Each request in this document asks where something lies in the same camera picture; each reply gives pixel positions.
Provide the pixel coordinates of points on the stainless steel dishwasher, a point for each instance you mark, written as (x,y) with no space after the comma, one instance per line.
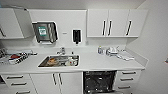
(99,82)

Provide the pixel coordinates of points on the white patterned mug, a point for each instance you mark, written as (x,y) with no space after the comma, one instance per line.
(71,61)

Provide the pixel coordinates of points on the chrome sink faucet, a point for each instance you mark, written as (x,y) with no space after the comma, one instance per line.
(62,51)

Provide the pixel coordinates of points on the clear drinking glass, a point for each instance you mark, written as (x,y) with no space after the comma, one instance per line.
(107,52)

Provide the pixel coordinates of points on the stack of white plates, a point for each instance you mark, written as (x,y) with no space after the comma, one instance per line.
(113,51)

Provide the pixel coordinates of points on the orange bowl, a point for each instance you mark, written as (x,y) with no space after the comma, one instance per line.
(52,61)

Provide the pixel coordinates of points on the white sink base cabinet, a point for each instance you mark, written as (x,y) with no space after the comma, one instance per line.
(66,83)

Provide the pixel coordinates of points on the steel paper towel dispenser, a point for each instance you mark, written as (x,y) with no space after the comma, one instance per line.
(45,32)

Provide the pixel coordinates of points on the stainless steel sink basin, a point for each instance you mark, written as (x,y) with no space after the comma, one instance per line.
(43,65)

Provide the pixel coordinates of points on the white drawer stack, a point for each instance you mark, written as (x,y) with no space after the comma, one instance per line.
(126,80)
(20,87)

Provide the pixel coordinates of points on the dish rack with dishes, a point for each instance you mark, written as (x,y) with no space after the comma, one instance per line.
(16,56)

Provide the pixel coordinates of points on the black wall soap dispenser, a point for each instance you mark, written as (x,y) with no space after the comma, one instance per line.
(76,36)

